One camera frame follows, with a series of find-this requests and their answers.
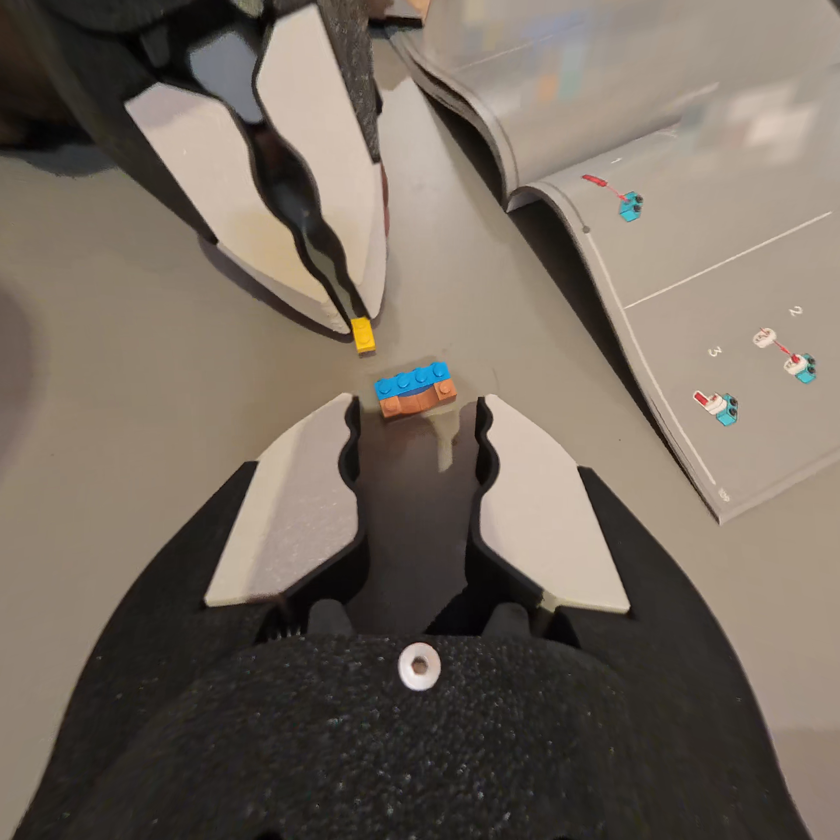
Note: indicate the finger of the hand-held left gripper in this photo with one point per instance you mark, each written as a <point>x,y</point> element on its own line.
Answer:
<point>328,131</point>
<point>216,177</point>

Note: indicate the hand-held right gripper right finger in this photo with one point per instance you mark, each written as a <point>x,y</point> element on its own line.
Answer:
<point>544,518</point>

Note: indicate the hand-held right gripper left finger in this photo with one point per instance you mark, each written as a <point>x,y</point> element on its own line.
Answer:
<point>289,518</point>

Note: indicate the blue toy plate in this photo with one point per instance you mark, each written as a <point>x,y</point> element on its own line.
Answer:
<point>410,382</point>

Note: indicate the yellow toy plate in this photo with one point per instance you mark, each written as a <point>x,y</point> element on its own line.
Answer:
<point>363,336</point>

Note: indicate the grey desk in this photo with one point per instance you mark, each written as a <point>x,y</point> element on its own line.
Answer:
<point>131,394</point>

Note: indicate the grey instruction booklet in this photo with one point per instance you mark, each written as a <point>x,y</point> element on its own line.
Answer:
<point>722,328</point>

